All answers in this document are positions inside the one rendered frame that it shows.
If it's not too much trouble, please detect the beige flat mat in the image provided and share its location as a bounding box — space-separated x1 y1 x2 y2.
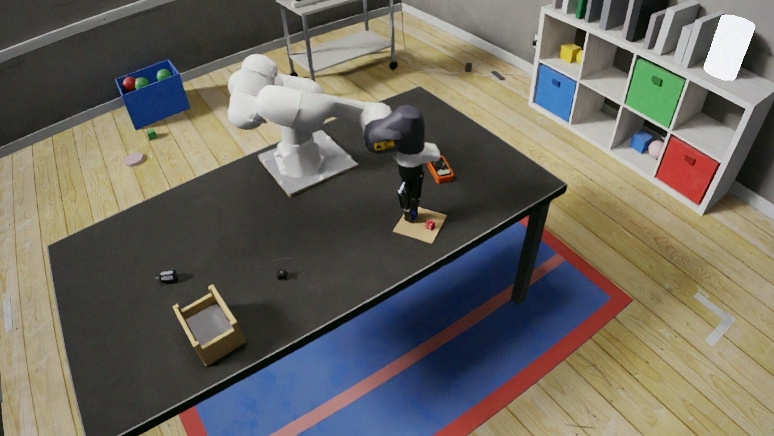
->
393 207 447 244

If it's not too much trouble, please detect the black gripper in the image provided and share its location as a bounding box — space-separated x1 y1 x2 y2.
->
396 164 425 223

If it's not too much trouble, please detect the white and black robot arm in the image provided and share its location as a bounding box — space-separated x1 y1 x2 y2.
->
228 54 440 178

